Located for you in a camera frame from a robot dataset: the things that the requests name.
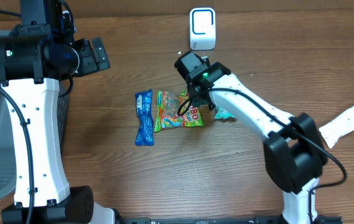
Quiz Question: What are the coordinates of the white barcode scanner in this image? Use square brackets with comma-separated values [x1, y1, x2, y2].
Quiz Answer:
[189, 7, 217, 50]

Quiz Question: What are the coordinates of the teal snack packet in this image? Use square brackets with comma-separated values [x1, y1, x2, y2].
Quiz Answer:
[214, 106, 235, 119]

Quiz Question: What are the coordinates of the blue snack packet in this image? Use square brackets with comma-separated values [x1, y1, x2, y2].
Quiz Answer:
[135, 90, 154, 146]

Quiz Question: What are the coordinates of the white tube with gold cap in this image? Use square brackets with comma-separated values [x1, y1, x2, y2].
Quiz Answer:
[319, 105, 354, 148]

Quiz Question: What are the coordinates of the green Haribo gummy bag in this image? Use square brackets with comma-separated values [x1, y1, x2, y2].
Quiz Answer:
[154, 90, 204, 132]

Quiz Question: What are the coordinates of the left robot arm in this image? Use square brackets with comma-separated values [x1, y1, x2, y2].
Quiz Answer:
[0, 1, 116, 224]

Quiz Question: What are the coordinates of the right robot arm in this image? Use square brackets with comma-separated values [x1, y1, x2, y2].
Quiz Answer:
[174, 51, 327, 223]

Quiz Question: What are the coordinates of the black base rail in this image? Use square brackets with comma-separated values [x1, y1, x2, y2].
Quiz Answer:
[114, 216, 343, 224]

